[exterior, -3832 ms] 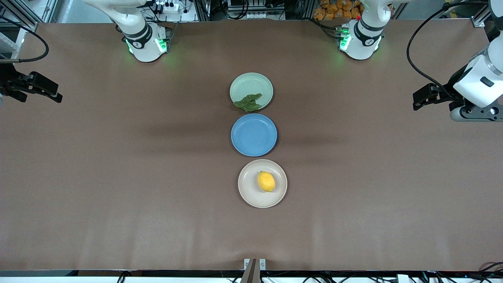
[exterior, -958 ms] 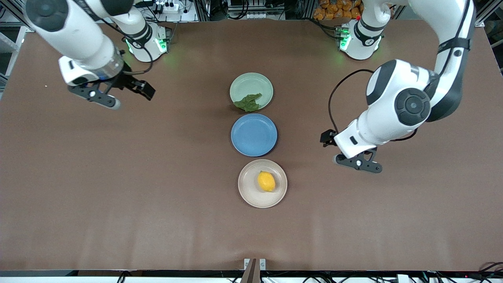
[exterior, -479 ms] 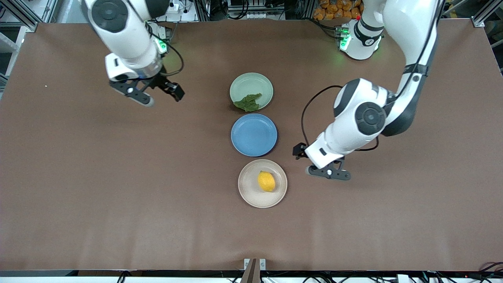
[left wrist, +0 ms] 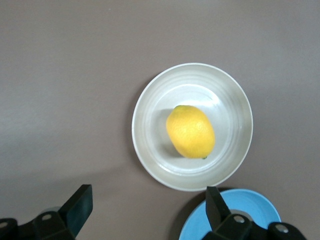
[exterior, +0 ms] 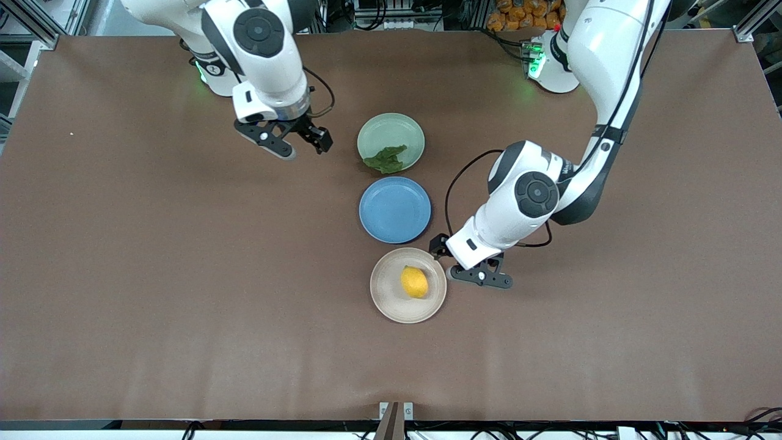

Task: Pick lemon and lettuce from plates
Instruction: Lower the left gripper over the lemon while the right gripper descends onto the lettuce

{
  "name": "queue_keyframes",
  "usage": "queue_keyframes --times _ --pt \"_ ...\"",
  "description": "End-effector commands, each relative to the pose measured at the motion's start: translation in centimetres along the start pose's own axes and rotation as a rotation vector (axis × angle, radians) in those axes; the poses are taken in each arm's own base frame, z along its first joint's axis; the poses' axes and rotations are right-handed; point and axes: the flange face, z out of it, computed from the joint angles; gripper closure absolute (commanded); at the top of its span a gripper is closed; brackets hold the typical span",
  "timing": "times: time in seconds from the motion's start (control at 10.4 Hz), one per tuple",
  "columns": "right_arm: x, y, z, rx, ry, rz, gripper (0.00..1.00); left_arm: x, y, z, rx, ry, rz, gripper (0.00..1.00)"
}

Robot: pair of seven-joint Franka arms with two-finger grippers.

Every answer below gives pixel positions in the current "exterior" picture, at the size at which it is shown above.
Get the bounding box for yellow lemon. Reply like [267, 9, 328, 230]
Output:
[400, 266, 429, 299]

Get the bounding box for aluminium frame profile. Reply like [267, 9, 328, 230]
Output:
[0, 0, 62, 51]
[732, 0, 773, 43]

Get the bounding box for pale green plate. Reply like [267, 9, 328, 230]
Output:
[357, 112, 426, 174]

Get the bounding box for beige plate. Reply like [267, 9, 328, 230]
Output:
[370, 247, 447, 324]

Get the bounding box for black base cable bundle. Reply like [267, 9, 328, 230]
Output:
[483, 27, 533, 62]

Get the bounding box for green lettuce leaf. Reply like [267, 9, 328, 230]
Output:
[363, 144, 409, 174]

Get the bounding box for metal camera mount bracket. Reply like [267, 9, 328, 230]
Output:
[379, 401, 414, 440]

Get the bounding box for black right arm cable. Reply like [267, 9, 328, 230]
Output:
[304, 66, 336, 119]

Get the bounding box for orange snack bags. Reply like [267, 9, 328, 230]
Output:
[487, 0, 566, 32]

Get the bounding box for blue plate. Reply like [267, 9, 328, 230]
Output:
[359, 176, 432, 244]

